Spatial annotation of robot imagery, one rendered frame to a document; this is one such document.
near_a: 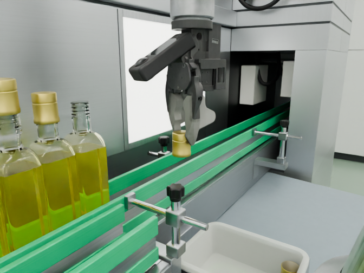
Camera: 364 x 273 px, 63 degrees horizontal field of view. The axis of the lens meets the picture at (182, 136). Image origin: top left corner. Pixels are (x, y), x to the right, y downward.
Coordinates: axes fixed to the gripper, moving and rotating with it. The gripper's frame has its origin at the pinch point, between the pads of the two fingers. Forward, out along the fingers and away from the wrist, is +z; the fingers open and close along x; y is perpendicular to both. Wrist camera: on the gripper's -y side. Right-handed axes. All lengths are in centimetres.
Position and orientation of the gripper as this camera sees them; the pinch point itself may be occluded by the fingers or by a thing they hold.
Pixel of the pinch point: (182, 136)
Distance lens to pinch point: 54.8
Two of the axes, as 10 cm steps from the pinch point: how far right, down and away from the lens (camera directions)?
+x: -5.6, -2.0, 8.0
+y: 8.3, -1.4, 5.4
